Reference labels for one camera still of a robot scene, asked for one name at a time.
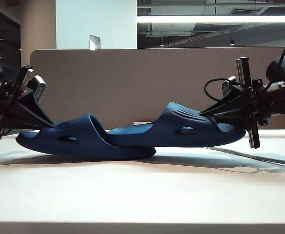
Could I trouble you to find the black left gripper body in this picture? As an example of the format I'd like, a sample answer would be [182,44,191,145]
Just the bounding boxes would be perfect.
[0,65,35,141]

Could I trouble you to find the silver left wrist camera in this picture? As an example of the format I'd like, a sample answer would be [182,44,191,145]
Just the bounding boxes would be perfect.
[32,75,47,104]

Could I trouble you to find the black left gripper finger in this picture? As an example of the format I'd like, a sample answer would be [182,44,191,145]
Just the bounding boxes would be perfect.
[4,106,53,130]
[22,93,55,128]

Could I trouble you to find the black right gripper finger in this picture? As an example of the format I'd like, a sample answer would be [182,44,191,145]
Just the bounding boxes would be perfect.
[213,109,253,125]
[199,87,253,115]

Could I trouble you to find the blue rubber slipper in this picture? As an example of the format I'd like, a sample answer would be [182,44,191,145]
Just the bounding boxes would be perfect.
[105,101,247,148]
[15,113,157,161]

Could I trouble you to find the brown desk partition panel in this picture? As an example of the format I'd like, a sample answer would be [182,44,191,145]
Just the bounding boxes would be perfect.
[30,48,285,131]

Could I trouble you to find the silver metal wall plate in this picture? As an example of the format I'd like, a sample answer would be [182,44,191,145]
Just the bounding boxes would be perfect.
[89,35,101,51]

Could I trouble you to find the white cable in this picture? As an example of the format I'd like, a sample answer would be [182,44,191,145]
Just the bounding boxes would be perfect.
[209,146,285,169]

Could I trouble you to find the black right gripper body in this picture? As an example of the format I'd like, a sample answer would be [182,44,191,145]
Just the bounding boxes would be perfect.
[236,56,270,150]

